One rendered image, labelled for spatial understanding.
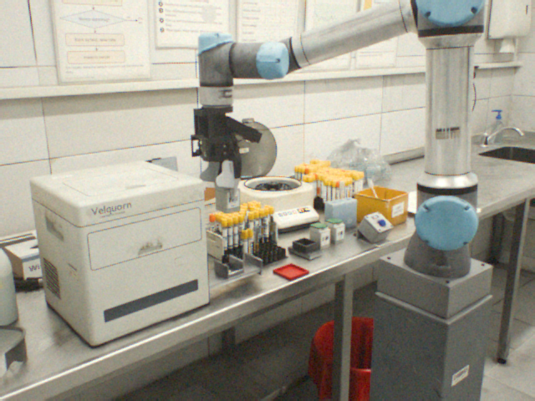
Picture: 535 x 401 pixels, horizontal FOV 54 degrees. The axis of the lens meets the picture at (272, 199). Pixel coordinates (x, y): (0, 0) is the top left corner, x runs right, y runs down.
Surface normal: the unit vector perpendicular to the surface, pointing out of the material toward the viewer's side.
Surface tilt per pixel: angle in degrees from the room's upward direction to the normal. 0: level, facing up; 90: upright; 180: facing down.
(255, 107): 90
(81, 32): 93
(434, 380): 90
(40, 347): 0
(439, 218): 98
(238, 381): 2
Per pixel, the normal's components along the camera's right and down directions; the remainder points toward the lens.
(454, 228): -0.30, 0.40
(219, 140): 0.64, 0.22
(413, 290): -0.75, 0.19
